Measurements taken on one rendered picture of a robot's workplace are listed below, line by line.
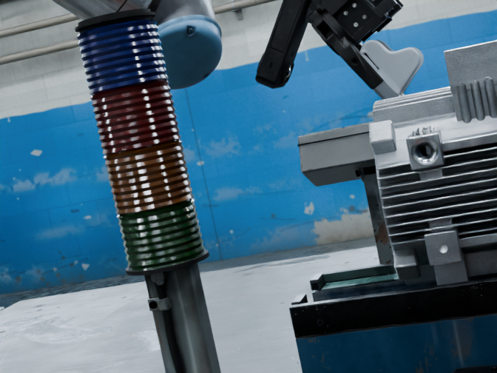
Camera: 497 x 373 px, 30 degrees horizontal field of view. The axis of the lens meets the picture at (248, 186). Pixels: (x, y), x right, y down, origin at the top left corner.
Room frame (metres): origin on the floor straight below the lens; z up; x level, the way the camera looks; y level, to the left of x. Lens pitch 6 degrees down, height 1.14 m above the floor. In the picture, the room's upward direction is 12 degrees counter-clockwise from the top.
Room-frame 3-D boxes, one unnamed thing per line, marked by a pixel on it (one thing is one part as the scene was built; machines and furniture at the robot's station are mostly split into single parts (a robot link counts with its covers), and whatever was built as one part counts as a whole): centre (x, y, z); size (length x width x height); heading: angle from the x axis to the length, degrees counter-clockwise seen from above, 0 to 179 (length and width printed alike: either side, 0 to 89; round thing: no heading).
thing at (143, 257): (0.69, 0.07, 1.05); 0.06 x 0.06 x 0.04
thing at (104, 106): (0.69, 0.07, 1.14); 0.06 x 0.06 x 0.04
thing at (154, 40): (0.69, 0.07, 1.19); 0.06 x 0.06 x 0.04
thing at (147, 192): (0.69, 0.07, 1.10); 0.06 x 0.06 x 0.04
